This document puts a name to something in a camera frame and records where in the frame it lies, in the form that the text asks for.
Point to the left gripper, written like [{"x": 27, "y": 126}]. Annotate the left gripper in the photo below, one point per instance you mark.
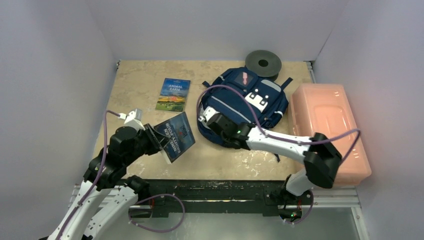
[{"x": 158, "y": 140}]

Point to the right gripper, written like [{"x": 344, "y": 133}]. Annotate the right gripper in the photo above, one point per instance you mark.
[{"x": 210, "y": 120}]

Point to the blue cover book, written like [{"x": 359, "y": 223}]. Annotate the blue cover book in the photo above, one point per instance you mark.
[{"x": 177, "y": 129}]

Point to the navy blue student backpack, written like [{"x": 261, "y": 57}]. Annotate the navy blue student backpack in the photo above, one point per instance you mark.
[{"x": 261, "y": 101}]

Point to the animal farm book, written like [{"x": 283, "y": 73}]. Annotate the animal farm book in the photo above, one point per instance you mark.
[{"x": 173, "y": 95}]

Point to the pink eraser stick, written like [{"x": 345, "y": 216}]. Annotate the pink eraser stick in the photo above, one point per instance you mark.
[{"x": 245, "y": 78}]

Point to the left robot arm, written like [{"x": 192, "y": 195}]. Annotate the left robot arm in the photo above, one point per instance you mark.
[{"x": 85, "y": 220}]

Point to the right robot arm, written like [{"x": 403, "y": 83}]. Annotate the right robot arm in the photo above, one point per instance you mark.
[{"x": 320, "y": 158}]

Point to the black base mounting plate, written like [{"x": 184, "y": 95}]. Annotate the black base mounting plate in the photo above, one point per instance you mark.
[{"x": 161, "y": 197}]

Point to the dark grey filament spool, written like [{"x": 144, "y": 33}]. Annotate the dark grey filament spool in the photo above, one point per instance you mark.
[{"x": 264, "y": 63}]

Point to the translucent orange plastic box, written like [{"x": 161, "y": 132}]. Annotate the translucent orange plastic box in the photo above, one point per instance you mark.
[{"x": 324, "y": 108}]

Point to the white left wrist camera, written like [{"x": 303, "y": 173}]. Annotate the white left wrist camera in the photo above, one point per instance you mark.
[{"x": 134, "y": 119}]

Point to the aluminium frame rail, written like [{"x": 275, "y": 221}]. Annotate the aluminium frame rail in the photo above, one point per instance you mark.
[{"x": 345, "y": 197}]

